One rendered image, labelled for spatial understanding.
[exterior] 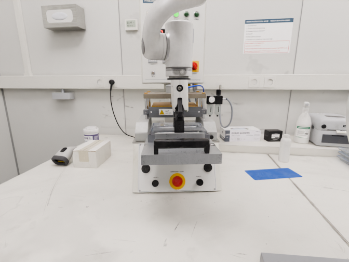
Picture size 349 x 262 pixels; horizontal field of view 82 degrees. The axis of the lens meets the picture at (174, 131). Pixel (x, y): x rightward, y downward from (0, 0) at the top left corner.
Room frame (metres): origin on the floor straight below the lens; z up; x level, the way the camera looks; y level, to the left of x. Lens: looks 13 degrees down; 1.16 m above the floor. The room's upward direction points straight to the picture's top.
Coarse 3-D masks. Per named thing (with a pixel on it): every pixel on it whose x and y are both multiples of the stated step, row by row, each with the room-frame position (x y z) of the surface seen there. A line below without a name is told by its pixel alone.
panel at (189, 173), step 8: (152, 168) 0.72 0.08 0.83; (160, 168) 0.72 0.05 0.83; (168, 168) 0.72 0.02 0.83; (176, 168) 0.72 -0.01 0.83; (184, 168) 0.72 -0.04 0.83; (192, 168) 0.72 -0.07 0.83; (200, 168) 0.73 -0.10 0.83; (144, 176) 0.71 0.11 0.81; (152, 176) 0.71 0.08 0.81; (160, 176) 0.71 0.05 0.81; (168, 176) 0.71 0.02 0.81; (184, 176) 0.71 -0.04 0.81; (192, 176) 0.71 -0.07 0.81; (200, 176) 0.71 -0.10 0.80; (208, 176) 0.71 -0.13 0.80; (144, 184) 0.69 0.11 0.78; (160, 184) 0.70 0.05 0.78; (168, 184) 0.70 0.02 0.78; (184, 184) 0.70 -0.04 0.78; (192, 184) 0.70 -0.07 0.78; (208, 184) 0.70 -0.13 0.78; (216, 184) 0.70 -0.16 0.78
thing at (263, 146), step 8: (224, 144) 1.16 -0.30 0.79; (232, 144) 1.16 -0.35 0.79; (240, 144) 1.16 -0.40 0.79; (248, 144) 1.16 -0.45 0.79; (256, 144) 1.16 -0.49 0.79; (264, 144) 1.16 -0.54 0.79; (272, 144) 1.16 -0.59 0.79; (296, 144) 1.16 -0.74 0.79; (304, 144) 1.16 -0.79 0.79; (312, 144) 1.16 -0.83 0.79; (240, 152) 1.14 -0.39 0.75; (248, 152) 1.13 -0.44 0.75; (256, 152) 1.12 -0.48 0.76; (264, 152) 1.12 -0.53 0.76; (272, 152) 1.11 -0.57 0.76; (296, 152) 1.09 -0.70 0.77; (304, 152) 1.09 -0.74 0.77; (312, 152) 1.08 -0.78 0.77; (320, 152) 1.08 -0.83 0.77; (328, 152) 1.07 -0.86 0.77; (336, 152) 1.07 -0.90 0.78
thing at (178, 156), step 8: (160, 136) 0.58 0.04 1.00; (168, 136) 0.58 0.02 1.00; (176, 136) 0.58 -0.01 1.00; (184, 136) 0.58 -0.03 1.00; (192, 136) 0.58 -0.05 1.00; (200, 136) 0.58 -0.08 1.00; (144, 144) 0.60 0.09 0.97; (152, 144) 0.60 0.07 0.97; (144, 152) 0.52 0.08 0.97; (152, 152) 0.52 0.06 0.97; (160, 152) 0.52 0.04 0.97; (168, 152) 0.52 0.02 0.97; (176, 152) 0.52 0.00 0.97; (184, 152) 0.52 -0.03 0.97; (192, 152) 0.52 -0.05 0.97; (200, 152) 0.52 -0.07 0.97; (216, 152) 0.52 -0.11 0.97; (144, 160) 0.50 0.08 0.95; (152, 160) 0.51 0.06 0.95; (160, 160) 0.51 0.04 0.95; (168, 160) 0.51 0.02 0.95; (176, 160) 0.51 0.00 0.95; (184, 160) 0.51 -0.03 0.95; (192, 160) 0.51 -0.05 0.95; (200, 160) 0.51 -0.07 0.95; (208, 160) 0.51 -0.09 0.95; (216, 160) 0.51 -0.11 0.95
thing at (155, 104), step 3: (153, 102) 1.02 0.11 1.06; (156, 102) 1.01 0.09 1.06; (159, 102) 1.01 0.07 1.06; (162, 102) 1.01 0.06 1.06; (165, 102) 1.01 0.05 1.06; (168, 102) 1.01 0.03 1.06; (189, 102) 1.01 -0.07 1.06; (192, 102) 1.01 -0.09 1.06; (153, 105) 0.89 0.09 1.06; (156, 105) 0.89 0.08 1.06; (159, 105) 0.89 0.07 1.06; (162, 105) 0.89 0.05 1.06; (165, 105) 0.89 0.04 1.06; (168, 105) 0.89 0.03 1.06; (171, 105) 0.89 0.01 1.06; (189, 105) 0.89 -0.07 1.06; (192, 105) 0.89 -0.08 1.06; (195, 105) 0.89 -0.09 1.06
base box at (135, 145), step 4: (136, 144) 0.76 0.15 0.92; (216, 144) 0.77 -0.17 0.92; (136, 148) 0.75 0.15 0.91; (136, 152) 0.74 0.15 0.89; (136, 156) 0.74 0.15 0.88; (136, 160) 0.73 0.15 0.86; (136, 164) 0.73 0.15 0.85; (216, 164) 0.74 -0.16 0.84; (136, 168) 0.72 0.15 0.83; (216, 168) 0.73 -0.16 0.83; (136, 172) 0.71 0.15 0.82; (216, 172) 0.72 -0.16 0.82; (136, 176) 0.71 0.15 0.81; (216, 176) 0.72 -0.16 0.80; (220, 176) 0.72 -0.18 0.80; (136, 180) 0.70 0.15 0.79; (216, 180) 0.71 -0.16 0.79; (220, 180) 0.71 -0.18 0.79; (132, 184) 0.69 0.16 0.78; (136, 184) 0.69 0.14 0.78; (220, 184) 0.71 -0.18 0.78; (132, 188) 0.69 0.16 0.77; (136, 188) 0.69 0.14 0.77; (220, 188) 0.70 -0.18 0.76
